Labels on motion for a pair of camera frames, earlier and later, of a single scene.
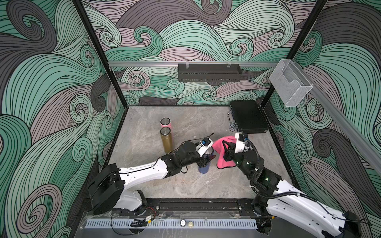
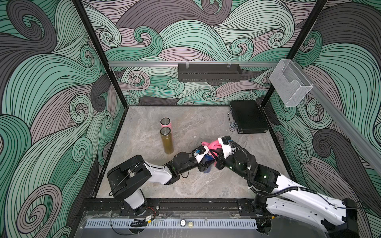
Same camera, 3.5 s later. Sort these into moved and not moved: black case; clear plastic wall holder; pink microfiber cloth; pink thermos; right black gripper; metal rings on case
Moved: right black gripper; pink microfiber cloth
Not moved: clear plastic wall holder; metal rings on case; pink thermos; black case
